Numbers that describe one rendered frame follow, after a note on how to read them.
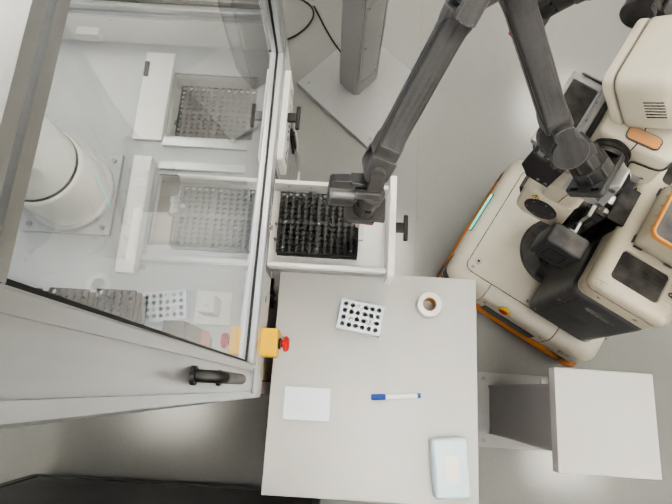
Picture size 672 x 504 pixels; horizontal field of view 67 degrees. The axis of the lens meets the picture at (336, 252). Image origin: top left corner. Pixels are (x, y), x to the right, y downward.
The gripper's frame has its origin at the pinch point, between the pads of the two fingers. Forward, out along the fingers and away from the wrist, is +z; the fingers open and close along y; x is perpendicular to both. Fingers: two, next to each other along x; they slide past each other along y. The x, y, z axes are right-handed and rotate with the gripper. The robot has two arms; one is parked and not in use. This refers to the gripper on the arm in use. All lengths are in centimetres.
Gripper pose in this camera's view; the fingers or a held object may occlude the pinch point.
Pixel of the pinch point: (358, 219)
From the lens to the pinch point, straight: 133.3
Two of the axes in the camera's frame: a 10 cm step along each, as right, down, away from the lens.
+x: -0.5, 9.7, -2.5
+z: -1.2, 2.4, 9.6
